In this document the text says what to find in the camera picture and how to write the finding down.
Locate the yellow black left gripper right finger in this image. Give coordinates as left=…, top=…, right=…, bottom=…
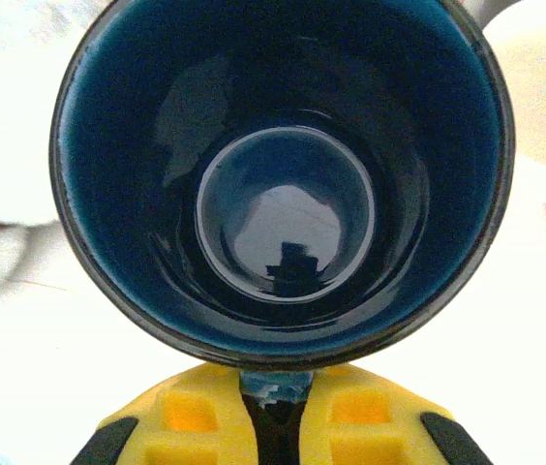
left=295, top=363, right=496, bottom=465

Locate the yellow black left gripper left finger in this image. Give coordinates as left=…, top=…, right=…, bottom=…
left=70, top=363, right=260, bottom=465

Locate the dark blue mug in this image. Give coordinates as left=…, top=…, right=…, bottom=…
left=48, top=0, right=516, bottom=465

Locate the pale green mug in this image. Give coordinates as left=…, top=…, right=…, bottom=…
left=483, top=0, right=546, bottom=174

